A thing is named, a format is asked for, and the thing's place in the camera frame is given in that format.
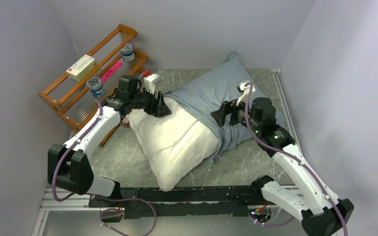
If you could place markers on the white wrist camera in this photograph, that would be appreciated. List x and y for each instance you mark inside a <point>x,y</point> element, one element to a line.
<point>246,89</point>
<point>150,81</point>

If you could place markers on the far blue white jar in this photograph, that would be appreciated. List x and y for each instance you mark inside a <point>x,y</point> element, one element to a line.
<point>127,52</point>

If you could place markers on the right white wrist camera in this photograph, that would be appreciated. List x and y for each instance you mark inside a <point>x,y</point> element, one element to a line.
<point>246,89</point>

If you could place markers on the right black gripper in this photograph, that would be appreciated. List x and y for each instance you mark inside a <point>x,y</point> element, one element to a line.
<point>226,107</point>

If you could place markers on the white cardboard box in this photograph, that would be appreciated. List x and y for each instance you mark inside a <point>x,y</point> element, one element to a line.
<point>81,68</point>

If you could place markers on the white pillow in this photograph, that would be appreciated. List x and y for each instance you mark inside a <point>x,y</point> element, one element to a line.
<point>174,144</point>

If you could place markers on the near blue white jar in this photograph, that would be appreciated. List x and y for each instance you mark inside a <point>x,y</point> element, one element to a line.
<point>96,86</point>

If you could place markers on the blue grey pillow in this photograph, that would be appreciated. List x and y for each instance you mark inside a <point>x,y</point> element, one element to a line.
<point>206,93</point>

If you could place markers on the pink capped bottle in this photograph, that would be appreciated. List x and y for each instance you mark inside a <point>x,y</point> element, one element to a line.
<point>125,123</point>

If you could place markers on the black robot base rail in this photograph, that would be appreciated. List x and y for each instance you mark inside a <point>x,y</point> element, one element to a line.
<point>237,201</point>

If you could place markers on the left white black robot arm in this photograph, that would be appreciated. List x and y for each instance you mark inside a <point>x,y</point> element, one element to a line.
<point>69,170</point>

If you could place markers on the wooden tiered shelf rack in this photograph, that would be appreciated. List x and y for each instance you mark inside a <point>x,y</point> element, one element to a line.
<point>72,101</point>

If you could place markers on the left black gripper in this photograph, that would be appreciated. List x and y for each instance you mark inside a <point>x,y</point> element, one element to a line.
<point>158,107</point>

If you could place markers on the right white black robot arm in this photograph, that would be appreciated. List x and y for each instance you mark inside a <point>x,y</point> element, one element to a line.
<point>319,210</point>

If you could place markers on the blue white jar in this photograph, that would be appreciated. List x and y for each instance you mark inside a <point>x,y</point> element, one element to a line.
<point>96,86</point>
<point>127,52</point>

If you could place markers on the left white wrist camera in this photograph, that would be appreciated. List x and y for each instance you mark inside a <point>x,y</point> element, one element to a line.
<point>150,81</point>

